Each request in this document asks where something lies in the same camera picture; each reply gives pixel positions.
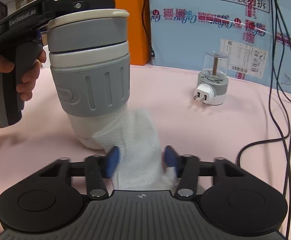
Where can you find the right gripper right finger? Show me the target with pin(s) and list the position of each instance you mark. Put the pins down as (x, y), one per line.
(187, 169)

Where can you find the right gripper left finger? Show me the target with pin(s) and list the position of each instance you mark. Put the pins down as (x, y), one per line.
(96, 169)

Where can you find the orange MIUZI cardboard box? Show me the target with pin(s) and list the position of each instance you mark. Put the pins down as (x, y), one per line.
(136, 13)

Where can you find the grey white insulated cup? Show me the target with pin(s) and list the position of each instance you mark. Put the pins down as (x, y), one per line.
(90, 66)

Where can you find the white paper towel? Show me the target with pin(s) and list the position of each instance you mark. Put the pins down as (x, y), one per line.
(140, 166)

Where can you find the large light blue box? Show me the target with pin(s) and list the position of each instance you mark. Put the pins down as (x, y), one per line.
(254, 34)

